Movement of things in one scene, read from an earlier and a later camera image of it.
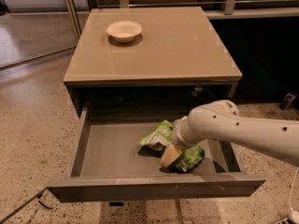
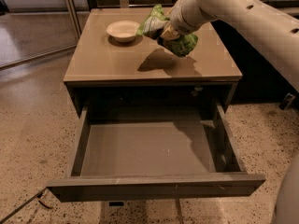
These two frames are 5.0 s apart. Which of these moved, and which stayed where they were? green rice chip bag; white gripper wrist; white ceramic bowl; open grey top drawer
Moved: white gripper wrist; green rice chip bag
Stayed: open grey top drawer; white ceramic bowl
